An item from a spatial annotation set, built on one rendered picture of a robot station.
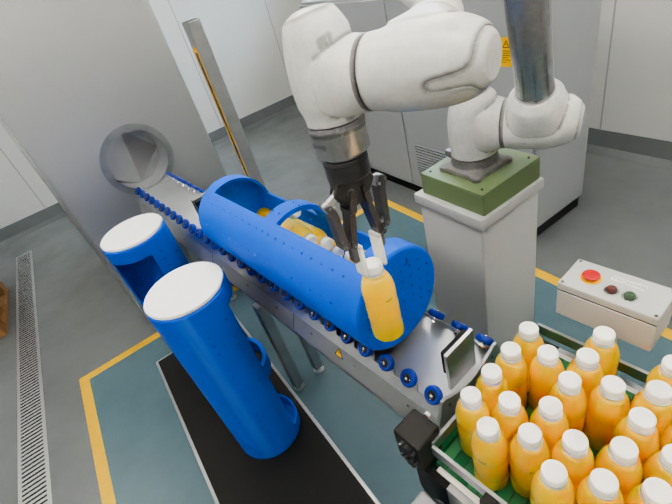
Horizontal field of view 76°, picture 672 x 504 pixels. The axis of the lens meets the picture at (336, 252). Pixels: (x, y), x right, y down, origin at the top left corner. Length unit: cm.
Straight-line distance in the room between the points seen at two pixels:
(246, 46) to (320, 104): 562
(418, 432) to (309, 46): 75
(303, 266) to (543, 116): 78
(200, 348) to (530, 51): 128
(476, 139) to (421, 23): 93
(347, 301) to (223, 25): 536
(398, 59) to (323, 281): 64
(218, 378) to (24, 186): 463
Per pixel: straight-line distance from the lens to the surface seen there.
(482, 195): 145
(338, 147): 67
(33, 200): 601
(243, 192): 173
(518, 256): 177
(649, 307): 109
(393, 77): 57
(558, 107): 140
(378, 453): 212
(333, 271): 105
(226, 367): 160
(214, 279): 150
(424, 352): 119
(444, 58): 55
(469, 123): 146
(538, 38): 123
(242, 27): 622
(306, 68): 63
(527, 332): 101
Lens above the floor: 185
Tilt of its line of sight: 36 degrees down
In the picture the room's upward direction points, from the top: 18 degrees counter-clockwise
